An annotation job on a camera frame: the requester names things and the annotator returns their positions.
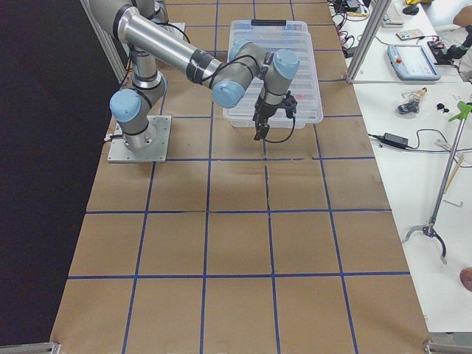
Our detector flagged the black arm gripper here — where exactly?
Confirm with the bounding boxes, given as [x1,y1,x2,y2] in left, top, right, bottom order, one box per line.
[252,97,282,140]

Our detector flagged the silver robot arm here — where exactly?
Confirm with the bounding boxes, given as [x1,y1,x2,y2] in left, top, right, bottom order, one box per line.
[89,1,299,162]

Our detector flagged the black power adapter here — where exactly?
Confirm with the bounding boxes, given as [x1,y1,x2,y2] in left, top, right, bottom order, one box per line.
[383,133,409,149]

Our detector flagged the teach pendant tablet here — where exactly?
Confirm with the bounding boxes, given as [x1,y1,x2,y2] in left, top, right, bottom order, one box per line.
[386,45,441,81]

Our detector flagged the white keyboard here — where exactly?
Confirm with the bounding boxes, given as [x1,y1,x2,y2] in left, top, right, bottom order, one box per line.
[381,2,405,28]

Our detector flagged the long reach grabber tool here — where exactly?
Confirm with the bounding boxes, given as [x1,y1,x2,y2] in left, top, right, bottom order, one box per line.
[402,101,471,265]

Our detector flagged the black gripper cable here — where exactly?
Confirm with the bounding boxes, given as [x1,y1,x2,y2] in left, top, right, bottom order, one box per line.
[263,110,296,144]

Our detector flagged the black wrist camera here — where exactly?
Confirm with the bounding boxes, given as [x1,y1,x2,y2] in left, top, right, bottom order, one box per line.
[283,91,298,119]

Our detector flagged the black box latch handle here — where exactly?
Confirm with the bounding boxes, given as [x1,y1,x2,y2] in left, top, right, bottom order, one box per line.
[251,18,287,27]

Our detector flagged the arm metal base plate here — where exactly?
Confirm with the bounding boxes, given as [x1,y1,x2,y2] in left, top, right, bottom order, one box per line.
[108,115,173,163]
[162,23,186,41]

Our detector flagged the black bracket parts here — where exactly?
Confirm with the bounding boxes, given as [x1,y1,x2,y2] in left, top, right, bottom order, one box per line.
[397,100,420,115]

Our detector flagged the aluminium frame post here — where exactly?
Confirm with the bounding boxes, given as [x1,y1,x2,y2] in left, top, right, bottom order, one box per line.
[346,0,391,83]

